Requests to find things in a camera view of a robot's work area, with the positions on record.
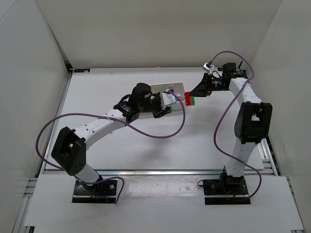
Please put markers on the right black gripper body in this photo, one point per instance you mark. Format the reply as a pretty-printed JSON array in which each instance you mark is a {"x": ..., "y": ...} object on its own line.
[{"x": 207, "y": 85}]

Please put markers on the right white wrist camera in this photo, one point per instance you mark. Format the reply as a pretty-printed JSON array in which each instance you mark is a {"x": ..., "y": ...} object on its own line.
[{"x": 208, "y": 67}]

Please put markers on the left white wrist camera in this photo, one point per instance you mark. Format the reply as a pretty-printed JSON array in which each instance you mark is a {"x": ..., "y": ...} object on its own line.
[{"x": 167, "y": 99}]

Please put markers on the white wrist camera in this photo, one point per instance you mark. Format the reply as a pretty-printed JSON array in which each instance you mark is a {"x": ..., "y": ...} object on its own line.
[
  {"x": 208, "y": 67},
  {"x": 167, "y": 99}
]

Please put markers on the green red lego stack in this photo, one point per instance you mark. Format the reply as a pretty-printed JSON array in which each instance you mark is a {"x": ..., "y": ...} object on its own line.
[{"x": 192, "y": 101}]

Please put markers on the red long lego brick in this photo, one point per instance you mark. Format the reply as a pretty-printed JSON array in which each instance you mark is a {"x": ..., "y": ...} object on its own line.
[{"x": 187, "y": 99}]

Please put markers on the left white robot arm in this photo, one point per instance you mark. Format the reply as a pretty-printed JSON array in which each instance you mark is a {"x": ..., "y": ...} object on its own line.
[{"x": 70, "y": 148}]

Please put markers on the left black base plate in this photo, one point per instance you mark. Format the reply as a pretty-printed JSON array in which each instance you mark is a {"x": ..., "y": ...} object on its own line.
[{"x": 103, "y": 193}]

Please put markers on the white divided plastic container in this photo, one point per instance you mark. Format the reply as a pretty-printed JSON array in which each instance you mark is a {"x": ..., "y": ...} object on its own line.
[{"x": 178, "y": 92}]

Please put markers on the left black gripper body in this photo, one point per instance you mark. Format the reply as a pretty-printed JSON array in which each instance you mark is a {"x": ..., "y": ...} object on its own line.
[{"x": 158, "y": 108}]

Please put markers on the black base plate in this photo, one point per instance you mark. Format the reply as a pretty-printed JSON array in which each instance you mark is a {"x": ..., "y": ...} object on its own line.
[
  {"x": 103, "y": 193},
  {"x": 214, "y": 194}
]

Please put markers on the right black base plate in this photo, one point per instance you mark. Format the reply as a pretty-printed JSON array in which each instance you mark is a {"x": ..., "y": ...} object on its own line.
[{"x": 214, "y": 194}]

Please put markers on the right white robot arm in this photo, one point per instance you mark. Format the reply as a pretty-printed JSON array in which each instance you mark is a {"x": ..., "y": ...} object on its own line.
[{"x": 252, "y": 123}]

